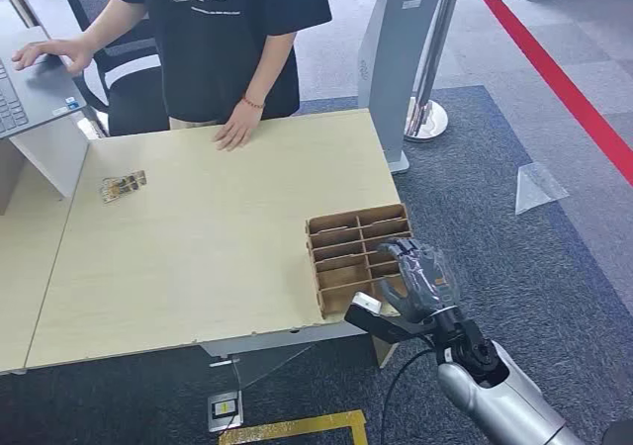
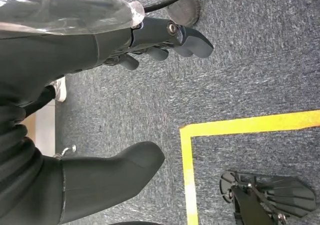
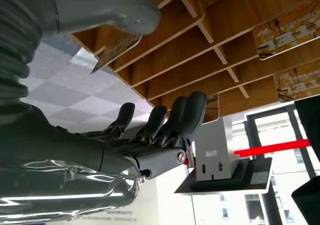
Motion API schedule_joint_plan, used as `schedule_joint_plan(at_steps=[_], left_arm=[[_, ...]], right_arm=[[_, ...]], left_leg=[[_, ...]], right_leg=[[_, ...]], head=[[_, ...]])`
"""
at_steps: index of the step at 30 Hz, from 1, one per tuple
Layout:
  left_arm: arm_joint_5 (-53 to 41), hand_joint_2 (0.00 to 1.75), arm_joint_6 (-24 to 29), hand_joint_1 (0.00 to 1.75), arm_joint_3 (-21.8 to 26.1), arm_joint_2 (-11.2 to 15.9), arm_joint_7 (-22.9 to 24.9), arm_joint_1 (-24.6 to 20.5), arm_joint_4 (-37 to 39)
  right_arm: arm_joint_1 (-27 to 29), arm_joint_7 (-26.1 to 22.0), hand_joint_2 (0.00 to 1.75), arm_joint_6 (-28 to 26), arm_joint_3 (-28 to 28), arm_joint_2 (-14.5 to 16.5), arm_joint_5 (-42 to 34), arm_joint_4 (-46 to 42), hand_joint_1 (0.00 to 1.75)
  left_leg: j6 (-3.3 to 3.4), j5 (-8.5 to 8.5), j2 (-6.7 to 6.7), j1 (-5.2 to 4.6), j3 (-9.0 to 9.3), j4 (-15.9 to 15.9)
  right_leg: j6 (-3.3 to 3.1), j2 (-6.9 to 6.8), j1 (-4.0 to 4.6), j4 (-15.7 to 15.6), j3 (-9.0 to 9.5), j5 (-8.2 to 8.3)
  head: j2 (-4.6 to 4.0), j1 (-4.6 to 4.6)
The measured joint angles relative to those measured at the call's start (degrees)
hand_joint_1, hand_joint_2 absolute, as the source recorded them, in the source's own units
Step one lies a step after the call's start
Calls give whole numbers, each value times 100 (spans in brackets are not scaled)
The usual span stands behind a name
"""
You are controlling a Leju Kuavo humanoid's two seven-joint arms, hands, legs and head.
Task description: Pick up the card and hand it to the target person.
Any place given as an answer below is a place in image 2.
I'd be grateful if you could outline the yellow floor tape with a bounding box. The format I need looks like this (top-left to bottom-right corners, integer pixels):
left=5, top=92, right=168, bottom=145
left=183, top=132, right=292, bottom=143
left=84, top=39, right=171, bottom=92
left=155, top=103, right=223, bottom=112
left=179, top=109, right=320, bottom=225

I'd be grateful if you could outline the clear plastic hand cover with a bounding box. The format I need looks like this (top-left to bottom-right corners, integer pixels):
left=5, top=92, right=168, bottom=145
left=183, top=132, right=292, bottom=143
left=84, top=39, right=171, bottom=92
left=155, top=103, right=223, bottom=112
left=0, top=0, right=146, bottom=39

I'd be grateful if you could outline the grey caster wheel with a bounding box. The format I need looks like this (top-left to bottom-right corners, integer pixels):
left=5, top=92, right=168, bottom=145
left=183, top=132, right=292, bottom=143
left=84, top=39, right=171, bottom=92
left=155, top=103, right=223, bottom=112
left=165, top=0, right=202, bottom=28

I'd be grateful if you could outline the person's leg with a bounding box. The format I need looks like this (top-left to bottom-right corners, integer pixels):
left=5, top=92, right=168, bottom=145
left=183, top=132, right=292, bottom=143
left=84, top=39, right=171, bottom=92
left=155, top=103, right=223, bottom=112
left=23, top=85, right=57, bottom=118

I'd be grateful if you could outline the black chair base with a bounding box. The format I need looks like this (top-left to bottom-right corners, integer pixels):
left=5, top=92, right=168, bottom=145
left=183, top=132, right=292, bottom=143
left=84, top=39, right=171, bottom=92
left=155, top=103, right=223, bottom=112
left=219, top=170, right=317, bottom=225

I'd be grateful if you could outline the person's foot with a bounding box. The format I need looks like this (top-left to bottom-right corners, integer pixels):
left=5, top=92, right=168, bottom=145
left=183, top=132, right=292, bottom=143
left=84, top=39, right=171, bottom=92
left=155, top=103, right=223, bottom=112
left=48, top=76, right=67, bottom=103

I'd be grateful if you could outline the ribbed grey left arm sleeve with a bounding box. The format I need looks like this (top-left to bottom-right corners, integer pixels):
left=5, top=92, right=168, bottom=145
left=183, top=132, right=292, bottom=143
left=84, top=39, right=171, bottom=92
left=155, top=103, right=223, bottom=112
left=0, top=102, right=45, bottom=205

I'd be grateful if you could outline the white furniture panel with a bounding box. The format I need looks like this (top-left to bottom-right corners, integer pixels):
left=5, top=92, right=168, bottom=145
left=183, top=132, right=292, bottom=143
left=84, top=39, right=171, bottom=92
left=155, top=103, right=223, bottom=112
left=35, top=100, right=56, bottom=157

